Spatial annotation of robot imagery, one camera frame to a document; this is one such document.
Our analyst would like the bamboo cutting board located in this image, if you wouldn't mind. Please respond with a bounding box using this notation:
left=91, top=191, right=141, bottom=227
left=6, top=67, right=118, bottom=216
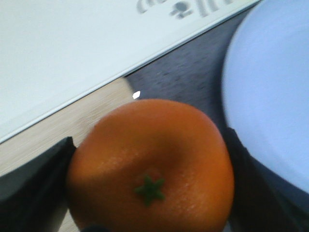
left=0, top=77, right=134, bottom=232

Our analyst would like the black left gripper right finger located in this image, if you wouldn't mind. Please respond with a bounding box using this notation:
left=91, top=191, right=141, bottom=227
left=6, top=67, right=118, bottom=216
left=224, top=128, right=309, bottom=232

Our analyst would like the light blue round plate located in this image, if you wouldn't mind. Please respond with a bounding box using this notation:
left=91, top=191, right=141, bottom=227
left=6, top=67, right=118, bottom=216
left=222, top=0, right=309, bottom=192

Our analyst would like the orange mandarin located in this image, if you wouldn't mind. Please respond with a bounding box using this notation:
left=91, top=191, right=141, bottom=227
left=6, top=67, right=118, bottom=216
left=66, top=99, right=234, bottom=232

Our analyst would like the cream rectangular serving tray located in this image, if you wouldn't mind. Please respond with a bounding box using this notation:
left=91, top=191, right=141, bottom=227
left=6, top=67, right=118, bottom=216
left=0, top=0, right=254, bottom=142

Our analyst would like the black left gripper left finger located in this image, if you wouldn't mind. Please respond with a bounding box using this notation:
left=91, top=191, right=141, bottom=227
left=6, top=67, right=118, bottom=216
left=0, top=137, right=76, bottom=232

